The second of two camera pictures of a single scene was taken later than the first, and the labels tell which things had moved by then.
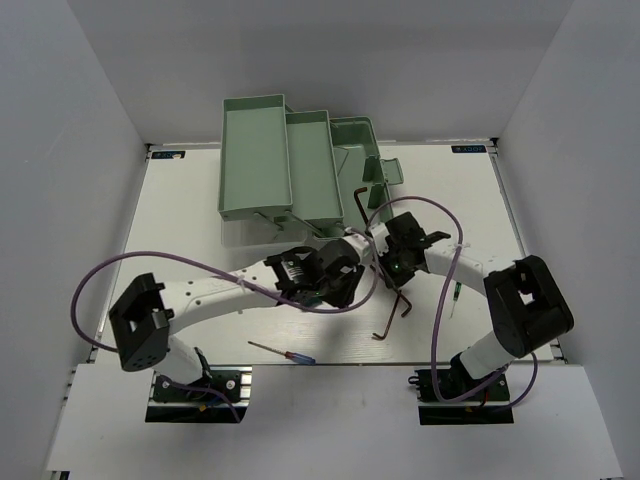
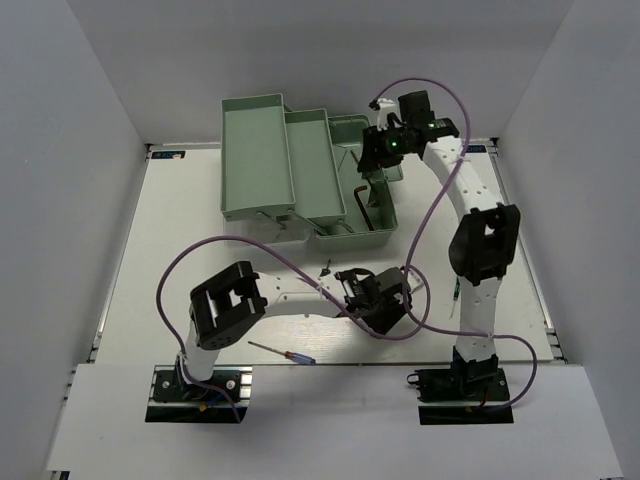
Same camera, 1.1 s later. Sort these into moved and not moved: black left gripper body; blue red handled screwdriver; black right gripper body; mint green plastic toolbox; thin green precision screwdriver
Moved: black left gripper body; black right gripper body
Not moved: mint green plastic toolbox; thin green precision screwdriver; blue red handled screwdriver
